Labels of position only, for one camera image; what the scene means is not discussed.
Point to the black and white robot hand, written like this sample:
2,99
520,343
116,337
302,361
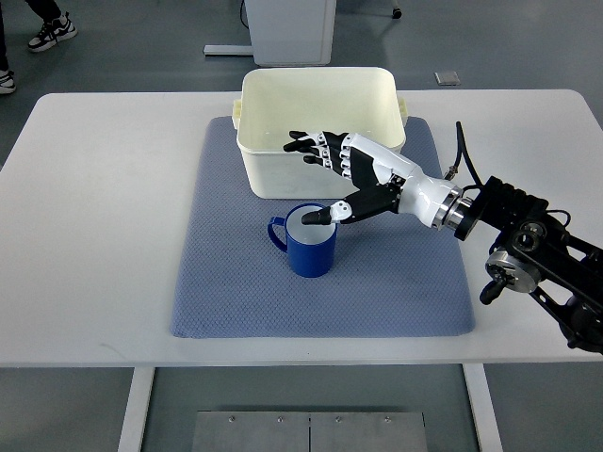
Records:
385,181

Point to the blue mug white inside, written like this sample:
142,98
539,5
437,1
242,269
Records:
309,247

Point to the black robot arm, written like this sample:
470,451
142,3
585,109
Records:
534,254

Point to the white plastic box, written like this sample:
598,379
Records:
276,101

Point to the blue-grey quilted mat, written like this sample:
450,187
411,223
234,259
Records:
391,277

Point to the small grey floor socket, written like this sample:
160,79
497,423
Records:
447,78

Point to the right white table leg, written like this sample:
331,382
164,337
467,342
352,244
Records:
482,408

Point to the white table leg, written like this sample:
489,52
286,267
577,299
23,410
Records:
137,406
482,408

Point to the metal floor plate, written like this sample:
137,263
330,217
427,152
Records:
309,431

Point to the left white table leg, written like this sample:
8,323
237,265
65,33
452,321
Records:
137,406

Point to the black and white sneaker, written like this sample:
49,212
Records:
52,33

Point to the person leg dark trousers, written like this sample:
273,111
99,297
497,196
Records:
47,10

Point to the white cabinet pedestal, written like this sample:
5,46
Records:
284,34

